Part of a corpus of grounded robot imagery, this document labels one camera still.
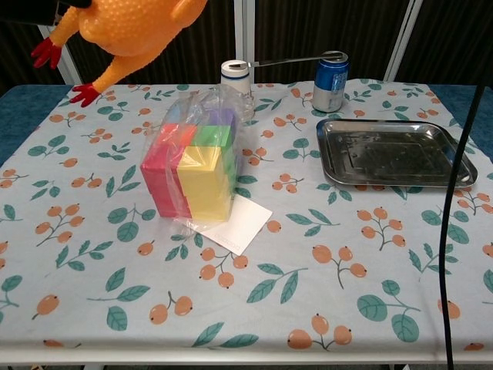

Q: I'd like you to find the colourful foam block cube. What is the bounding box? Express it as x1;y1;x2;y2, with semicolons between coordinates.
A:
140;106;238;223

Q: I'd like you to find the floral printed tablecloth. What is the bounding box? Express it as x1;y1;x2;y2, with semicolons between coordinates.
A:
0;79;493;354

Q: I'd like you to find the rectangular stainless steel tray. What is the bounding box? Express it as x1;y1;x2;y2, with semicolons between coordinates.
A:
315;117;480;189

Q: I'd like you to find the black hanging cable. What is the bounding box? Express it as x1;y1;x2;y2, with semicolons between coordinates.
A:
440;76;488;370

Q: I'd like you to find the clear plastic bag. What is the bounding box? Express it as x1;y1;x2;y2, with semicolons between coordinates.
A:
139;83;248;238

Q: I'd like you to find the white cylindrical container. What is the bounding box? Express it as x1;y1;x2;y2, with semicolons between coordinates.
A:
220;59;256;121

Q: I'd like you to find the white partition frame post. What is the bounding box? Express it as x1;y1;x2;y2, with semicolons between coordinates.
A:
232;0;258;84
55;44;84;86
384;0;425;82

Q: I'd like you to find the blue silver drink can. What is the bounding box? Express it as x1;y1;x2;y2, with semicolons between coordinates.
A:
311;50;350;113

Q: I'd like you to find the orange rubber chicken toy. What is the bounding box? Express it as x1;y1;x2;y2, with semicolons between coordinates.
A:
30;0;211;109

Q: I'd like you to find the white paper card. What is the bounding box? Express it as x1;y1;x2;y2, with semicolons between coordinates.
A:
199;193;274;257

